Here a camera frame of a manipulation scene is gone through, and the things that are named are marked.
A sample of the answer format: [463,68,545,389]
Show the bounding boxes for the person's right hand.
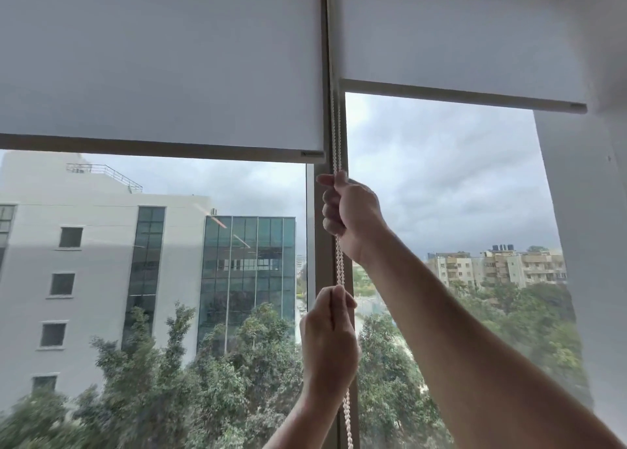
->
[316,170,389,268]

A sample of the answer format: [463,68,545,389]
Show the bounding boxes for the white multistorey building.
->
[0,149,212,415]

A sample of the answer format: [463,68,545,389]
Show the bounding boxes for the white bead chain cord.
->
[327,0,355,449]

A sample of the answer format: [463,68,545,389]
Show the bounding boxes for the glass facade building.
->
[196,215,297,357]

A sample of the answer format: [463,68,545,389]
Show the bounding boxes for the wide white roller blind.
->
[0,0,327,164]

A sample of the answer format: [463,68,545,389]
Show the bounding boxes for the beige window frame mullion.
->
[306,0,361,449]

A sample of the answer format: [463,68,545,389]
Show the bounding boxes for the person's left hand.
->
[299,284,362,406]

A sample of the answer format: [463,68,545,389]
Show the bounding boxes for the narrow white roller blind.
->
[331,0,588,115]

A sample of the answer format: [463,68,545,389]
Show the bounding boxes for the person's left forearm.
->
[263,392,349,449]

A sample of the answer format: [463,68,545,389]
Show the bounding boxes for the person's right forearm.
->
[354,218,627,449]

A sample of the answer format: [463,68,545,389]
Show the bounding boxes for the distant beige apartment buildings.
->
[425,243,569,292]

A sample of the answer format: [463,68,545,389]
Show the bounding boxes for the green trees outside window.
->
[0,281,591,449]

